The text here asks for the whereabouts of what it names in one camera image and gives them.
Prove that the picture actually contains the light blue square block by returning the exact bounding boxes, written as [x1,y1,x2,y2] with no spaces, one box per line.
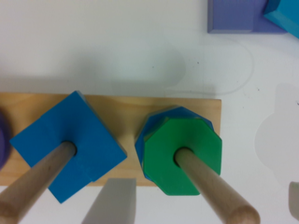
[263,0,299,38]

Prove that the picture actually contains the blue octagonal block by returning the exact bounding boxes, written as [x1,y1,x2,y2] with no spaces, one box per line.
[134,105,215,183]

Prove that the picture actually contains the blue square block on peg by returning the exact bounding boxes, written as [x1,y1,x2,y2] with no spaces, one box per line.
[10,91,127,203]

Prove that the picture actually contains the purple round block on peg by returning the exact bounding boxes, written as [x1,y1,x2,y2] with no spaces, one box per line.
[0,111,11,170]

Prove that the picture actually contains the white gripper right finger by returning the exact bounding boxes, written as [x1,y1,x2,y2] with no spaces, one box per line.
[289,182,299,220]

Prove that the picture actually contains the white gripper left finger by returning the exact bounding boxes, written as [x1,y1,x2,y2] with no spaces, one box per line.
[81,178,136,224]

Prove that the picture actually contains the green octagonal block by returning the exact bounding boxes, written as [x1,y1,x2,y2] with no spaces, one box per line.
[143,118,222,196]

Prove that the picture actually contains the front wooden peg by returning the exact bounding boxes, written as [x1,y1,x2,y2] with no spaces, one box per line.
[175,148,261,224]

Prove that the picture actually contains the purple square block front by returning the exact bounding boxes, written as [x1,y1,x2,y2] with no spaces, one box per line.
[207,0,286,35]

